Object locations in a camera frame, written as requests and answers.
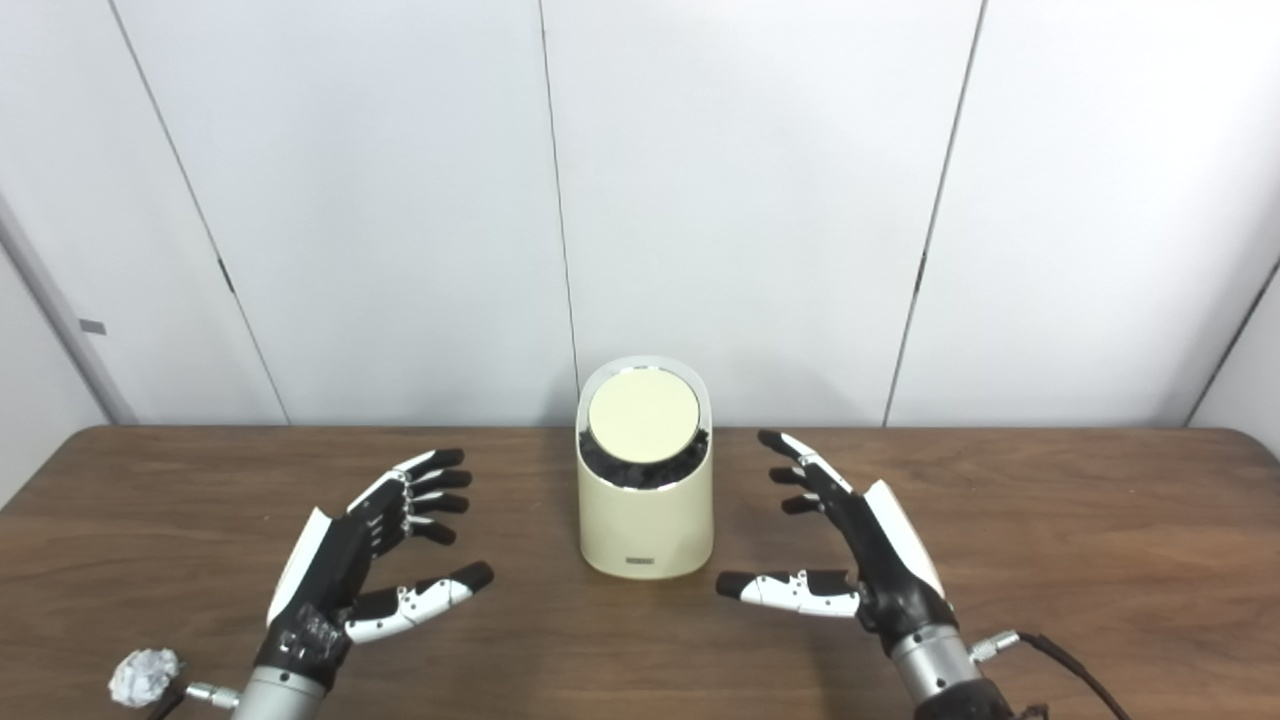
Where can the cream round bin lid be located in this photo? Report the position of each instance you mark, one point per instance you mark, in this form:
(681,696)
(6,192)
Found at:
(643,415)

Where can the white paper ball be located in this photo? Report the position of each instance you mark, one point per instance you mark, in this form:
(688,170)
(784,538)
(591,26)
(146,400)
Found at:
(145,678)

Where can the black wall panel hinge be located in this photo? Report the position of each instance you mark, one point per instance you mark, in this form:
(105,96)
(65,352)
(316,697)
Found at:
(226,276)
(920,270)

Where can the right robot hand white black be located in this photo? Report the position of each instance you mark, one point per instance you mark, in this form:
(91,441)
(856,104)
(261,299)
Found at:
(890,575)

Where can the grey wall corner post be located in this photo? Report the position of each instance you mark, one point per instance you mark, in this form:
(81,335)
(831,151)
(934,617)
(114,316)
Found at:
(60,310)

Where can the black bin liner bag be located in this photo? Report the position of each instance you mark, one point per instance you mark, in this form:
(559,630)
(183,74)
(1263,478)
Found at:
(640,476)

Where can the cream-colored round bin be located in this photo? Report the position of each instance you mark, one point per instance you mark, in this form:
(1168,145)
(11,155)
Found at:
(645,530)

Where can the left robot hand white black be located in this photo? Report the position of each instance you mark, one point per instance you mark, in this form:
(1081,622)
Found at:
(335,560)

